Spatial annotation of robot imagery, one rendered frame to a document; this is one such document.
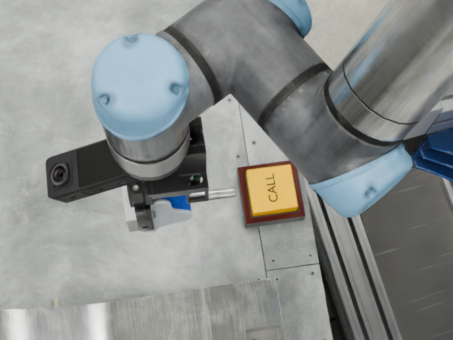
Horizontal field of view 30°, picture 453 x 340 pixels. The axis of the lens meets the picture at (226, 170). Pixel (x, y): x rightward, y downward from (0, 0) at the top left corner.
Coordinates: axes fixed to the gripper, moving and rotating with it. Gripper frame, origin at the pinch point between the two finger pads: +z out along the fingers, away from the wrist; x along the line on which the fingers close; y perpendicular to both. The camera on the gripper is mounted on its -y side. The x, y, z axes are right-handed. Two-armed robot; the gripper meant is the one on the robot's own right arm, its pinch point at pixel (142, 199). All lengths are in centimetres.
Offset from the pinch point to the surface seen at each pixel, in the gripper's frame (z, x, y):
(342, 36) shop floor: 95, 61, 50
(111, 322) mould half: 6.6, -12.5, -5.7
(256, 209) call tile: 11.3, -0.2, 13.9
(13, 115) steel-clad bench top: 15.0, 18.6, -16.7
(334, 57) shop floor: 95, 56, 47
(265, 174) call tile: 11.3, 4.3, 15.9
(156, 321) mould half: 6.5, -13.2, -0.5
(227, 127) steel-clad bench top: 15.1, 12.8, 12.1
